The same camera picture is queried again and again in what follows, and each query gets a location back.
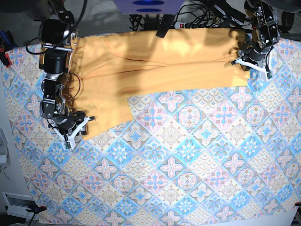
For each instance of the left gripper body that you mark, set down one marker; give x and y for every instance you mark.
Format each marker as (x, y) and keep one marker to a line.
(250, 53)

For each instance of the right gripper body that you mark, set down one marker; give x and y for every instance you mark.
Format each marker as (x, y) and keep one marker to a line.
(66, 123)

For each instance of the yellow T-shirt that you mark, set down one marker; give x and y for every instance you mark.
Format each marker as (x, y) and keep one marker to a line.
(111, 68)

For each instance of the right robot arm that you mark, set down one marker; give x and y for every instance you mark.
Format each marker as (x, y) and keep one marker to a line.
(58, 37)

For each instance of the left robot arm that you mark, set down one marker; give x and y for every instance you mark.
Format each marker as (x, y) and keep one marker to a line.
(263, 22)

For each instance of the white box at left edge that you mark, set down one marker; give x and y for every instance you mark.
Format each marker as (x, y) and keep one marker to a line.
(4, 153)

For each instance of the white power strip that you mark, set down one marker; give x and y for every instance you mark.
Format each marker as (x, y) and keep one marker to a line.
(186, 25)

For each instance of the black clamp at table top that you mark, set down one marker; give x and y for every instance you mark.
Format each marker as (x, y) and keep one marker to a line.
(165, 24)

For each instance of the patterned blue tile tablecloth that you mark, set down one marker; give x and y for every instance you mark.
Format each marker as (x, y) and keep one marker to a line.
(190, 157)

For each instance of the orange black clamp lower left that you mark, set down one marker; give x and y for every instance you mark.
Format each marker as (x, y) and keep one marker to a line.
(35, 209)

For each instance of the orange black clamp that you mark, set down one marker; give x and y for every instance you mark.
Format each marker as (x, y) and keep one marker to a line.
(6, 43)
(35, 209)

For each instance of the orange black clamp upper left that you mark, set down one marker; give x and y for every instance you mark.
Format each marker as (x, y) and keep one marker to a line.
(6, 43)

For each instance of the white wrist camera bracket right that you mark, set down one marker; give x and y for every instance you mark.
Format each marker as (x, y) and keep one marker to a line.
(68, 141)

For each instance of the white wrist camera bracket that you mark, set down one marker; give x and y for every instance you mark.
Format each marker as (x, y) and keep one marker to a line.
(68, 141)
(256, 67)

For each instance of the white wrist camera bracket left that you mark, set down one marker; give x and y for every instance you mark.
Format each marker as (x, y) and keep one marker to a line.
(256, 67)

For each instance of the white rail lower left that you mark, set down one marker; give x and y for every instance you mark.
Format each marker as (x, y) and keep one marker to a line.
(17, 205)

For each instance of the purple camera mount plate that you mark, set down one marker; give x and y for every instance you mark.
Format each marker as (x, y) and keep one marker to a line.
(131, 7)

